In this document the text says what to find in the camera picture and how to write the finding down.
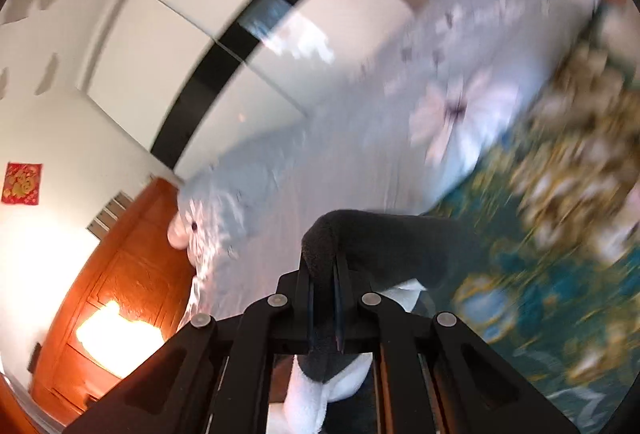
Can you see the grey slatted wall fixture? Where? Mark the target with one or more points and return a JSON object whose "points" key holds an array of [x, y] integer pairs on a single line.
{"points": [[107, 214]]}

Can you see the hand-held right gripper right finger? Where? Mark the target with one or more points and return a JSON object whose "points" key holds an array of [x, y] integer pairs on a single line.
{"points": [[356, 309]]}

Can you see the brown wooden door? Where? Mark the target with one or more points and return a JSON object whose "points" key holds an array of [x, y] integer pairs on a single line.
{"points": [[125, 274]]}

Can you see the light blue daisy quilt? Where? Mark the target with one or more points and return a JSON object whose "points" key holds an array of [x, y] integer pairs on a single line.
{"points": [[325, 163]]}

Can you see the dark grey fleece-lined garment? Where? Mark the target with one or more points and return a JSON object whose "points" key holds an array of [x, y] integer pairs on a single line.
{"points": [[380, 234]]}

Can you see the white wardrobe with black stripe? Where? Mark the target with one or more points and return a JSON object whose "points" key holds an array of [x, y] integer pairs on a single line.
{"points": [[165, 38]]}

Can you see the teal floral blanket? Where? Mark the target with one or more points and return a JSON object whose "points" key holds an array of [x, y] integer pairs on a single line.
{"points": [[525, 264]]}

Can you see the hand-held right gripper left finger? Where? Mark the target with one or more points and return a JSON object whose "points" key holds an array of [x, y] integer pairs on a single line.
{"points": [[295, 309]]}

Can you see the red paper wall decoration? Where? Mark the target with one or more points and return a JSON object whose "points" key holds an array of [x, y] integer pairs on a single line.
{"points": [[21, 184]]}

